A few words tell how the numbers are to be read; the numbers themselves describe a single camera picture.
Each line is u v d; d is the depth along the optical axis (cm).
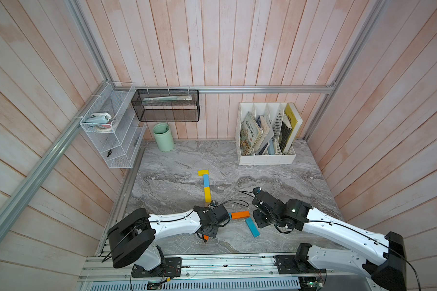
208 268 74
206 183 98
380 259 40
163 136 106
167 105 106
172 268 73
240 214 89
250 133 103
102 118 68
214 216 65
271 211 56
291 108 99
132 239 42
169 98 90
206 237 73
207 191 96
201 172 104
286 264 73
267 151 104
